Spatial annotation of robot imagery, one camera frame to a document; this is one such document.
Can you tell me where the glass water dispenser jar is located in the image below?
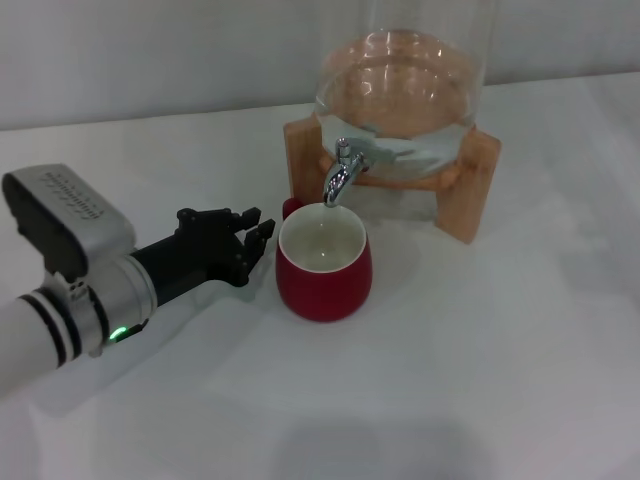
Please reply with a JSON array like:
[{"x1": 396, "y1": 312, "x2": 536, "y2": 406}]
[{"x1": 313, "y1": 0, "x2": 494, "y2": 179}]

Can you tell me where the chrome faucet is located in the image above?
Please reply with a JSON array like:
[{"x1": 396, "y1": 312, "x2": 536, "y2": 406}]
[{"x1": 322, "y1": 138, "x2": 370, "y2": 207}]

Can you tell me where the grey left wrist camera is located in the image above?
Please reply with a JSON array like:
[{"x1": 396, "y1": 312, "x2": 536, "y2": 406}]
[{"x1": 1, "y1": 162, "x2": 137, "y2": 279}]

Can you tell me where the red ceramic cup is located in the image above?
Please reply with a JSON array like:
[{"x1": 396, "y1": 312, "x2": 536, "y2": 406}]
[{"x1": 275, "y1": 197, "x2": 374, "y2": 324}]

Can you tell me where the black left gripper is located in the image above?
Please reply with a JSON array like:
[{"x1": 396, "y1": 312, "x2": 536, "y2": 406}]
[{"x1": 130, "y1": 206, "x2": 277, "y2": 307}]

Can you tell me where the wooden dispenser stand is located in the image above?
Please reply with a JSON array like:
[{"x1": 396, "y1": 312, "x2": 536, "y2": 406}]
[{"x1": 282, "y1": 117, "x2": 503, "y2": 246}]

